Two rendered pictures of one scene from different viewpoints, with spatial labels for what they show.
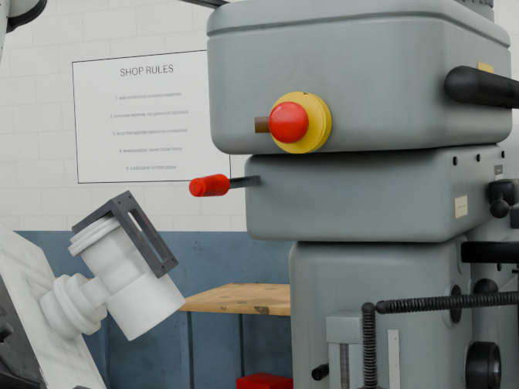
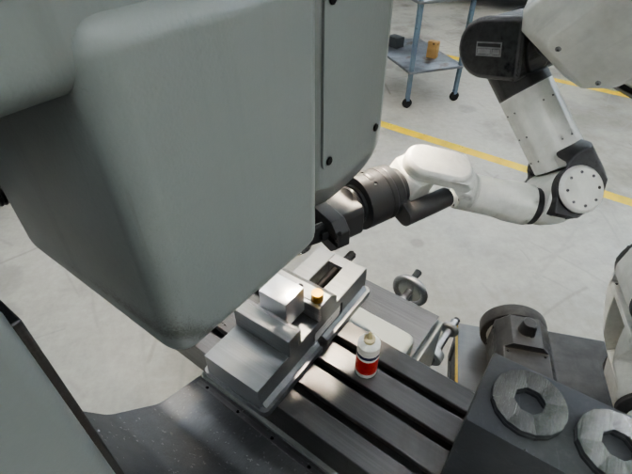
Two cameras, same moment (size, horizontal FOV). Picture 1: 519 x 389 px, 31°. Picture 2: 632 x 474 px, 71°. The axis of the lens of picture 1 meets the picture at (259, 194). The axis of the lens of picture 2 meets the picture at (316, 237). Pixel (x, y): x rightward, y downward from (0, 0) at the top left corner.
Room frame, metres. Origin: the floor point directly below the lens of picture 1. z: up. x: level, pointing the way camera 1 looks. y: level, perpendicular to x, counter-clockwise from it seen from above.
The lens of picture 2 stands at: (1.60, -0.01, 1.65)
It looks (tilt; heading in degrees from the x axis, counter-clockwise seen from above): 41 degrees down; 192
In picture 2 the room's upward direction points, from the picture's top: straight up
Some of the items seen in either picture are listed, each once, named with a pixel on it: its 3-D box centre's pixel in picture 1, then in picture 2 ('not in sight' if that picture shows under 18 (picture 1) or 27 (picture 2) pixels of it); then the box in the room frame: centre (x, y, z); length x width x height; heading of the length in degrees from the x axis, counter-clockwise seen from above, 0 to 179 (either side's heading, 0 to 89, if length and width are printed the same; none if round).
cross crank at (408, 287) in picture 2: not in sight; (404, 297); (0.66, 0.07, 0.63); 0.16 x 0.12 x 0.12; 155
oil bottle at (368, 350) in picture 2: not in sight; (368, 352); (1.13, -0.01, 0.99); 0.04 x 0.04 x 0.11
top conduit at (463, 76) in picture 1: (500, 93); not in sight; (1.08, -0.29, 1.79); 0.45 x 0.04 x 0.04; 155
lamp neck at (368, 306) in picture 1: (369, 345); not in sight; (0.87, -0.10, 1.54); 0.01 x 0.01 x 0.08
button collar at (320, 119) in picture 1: (300, 123); not in sight; (0.90, -0.04, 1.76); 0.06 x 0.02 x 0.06; 65
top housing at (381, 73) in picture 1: (374, 82); not in sight; (1.12, -0.15, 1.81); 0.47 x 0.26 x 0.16; 155
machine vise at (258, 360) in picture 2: not in sight; (293, 312); (1.07, -0.16, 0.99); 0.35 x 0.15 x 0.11; 156
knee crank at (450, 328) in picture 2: not in sight; (444, 338); (0.69, 0.21, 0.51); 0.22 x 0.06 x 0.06; 155
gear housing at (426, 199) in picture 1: (385, 187); not in sight; (1.15, -0.16, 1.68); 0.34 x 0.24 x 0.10; 155
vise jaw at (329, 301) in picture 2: not in sight; (301, 292); (1.04, -0.15, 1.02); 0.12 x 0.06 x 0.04; 66
